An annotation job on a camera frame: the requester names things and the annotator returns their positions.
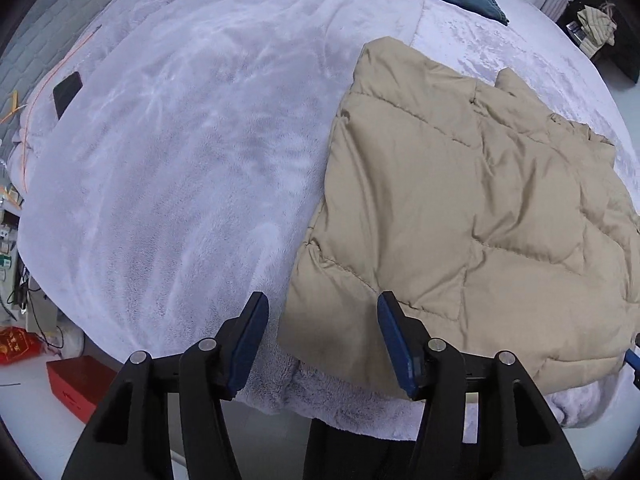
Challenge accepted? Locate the cream striped hanging garment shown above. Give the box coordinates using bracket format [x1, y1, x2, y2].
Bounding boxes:
[577, 2, 617, 58]

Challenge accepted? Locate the orange charging cable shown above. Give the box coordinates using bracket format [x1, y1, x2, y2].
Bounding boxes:
[0, 24, 104, 196]

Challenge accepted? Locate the red gold packet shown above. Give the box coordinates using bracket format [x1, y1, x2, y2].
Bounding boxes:
[0, 326, 43, 366]

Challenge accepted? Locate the black smartphone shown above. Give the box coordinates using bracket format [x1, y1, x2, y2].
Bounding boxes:
[52, 72, 82, 119]

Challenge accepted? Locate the red box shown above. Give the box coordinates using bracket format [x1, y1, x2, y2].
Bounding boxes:
[46, 356, 116, 424]

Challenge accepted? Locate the beige puffer jacket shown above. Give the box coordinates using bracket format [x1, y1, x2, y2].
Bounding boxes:
[278, 37, 639, 396]

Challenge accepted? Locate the black coat on rack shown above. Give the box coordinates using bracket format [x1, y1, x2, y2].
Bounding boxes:
[556, 0, 639, 84]

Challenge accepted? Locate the lavender fleece blanket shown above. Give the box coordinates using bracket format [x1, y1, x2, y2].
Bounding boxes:
[12, 0, 639, 440]

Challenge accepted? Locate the grey quilted headboard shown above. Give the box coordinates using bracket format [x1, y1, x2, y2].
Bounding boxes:
[1, 0, 112, 160]

